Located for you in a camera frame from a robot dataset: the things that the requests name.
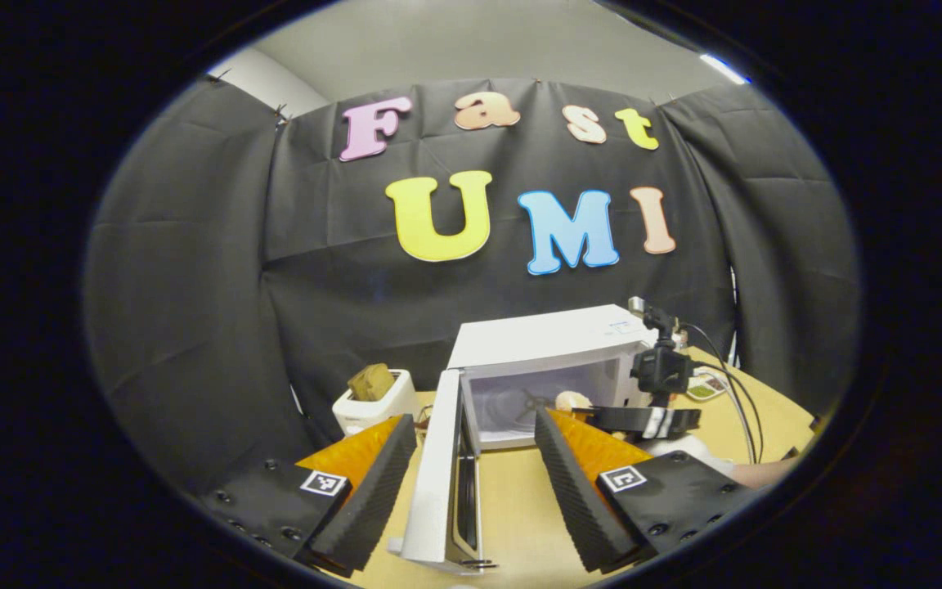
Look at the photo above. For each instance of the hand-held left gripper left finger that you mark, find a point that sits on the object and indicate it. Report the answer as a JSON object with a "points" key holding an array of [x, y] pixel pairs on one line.
{"points": [[373, 499]]}

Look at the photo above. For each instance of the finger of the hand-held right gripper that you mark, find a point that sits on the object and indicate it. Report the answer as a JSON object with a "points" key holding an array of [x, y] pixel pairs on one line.
{"points": [[634, 419]]}

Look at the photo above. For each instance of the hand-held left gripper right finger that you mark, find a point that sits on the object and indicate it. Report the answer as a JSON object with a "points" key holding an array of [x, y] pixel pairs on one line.
{"points": [[577, 499]]}

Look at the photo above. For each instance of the tan food piece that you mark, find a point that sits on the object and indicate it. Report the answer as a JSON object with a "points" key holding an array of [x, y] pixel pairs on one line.
{"points": [[569, 401]]}

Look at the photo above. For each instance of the white microwave oven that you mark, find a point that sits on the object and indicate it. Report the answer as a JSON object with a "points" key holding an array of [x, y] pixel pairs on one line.
{"points": [[536, 335]]}

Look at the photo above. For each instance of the divided dish of beans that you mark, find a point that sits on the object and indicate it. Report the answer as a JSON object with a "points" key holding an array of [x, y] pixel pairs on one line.
{"points": [[704, 388]]}

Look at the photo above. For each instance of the white toaster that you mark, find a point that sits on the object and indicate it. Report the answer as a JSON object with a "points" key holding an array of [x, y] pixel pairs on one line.
{"points": [[373, 413]]}

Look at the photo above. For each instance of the brown bread slice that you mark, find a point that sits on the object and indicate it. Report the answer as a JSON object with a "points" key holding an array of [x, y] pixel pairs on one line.
{"points": [[371, 382]]}

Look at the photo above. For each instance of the black backdrop cloth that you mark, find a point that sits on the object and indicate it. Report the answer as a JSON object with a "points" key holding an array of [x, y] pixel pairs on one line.
{"points": [[193, 286]]}

